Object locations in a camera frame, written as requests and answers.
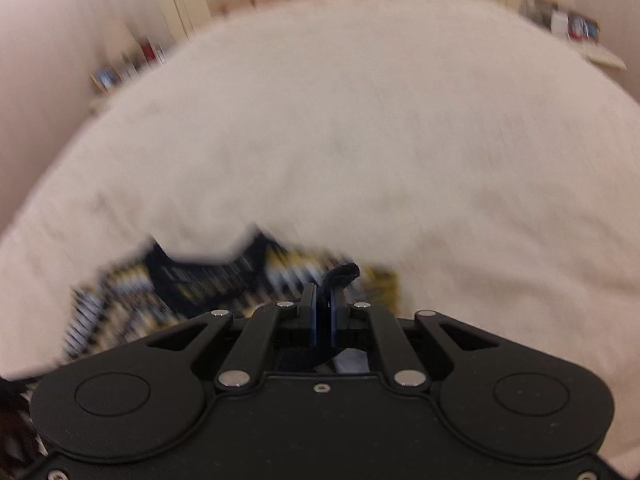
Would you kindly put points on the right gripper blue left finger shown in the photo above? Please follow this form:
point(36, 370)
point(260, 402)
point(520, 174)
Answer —
point(308, 312)

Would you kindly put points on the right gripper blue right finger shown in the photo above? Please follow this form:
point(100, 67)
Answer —
point(333, 306)

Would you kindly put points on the yellow black white patterned sweater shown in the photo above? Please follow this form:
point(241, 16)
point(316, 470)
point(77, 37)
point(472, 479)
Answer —
point(134, 298)

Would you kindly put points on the cream floral bedspread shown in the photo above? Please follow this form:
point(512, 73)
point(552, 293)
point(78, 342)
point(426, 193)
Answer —
point(481, 158)

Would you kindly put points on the left bedside table with items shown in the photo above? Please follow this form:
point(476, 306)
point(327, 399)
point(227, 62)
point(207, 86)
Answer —
point(125, 57)

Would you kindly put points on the bedside table with items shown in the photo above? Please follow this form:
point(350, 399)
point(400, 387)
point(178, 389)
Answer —
point(561, 18)
point(125, 57)

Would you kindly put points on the right bedside table with items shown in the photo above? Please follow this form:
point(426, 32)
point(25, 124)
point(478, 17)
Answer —
point(561, 18)

